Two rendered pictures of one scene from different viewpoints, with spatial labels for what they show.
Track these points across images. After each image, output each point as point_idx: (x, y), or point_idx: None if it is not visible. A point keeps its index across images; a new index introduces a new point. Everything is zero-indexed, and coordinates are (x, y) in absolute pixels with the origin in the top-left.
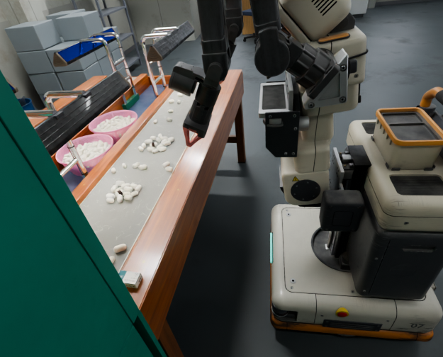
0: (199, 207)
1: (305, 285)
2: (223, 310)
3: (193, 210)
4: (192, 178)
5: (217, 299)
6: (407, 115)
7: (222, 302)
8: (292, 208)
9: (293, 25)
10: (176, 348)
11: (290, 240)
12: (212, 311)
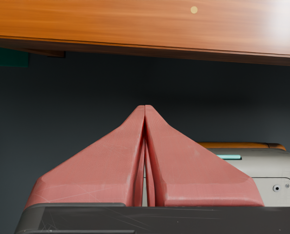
0: (205, 58)
1: (143, 203)
2: (143, 79)
3: (170, 54)
4: (248, 43)
5: (157, 69)
6: None
7: (154, 76)
8: None
9: None
10: (18, 48)
11: None
12: (141, 65)
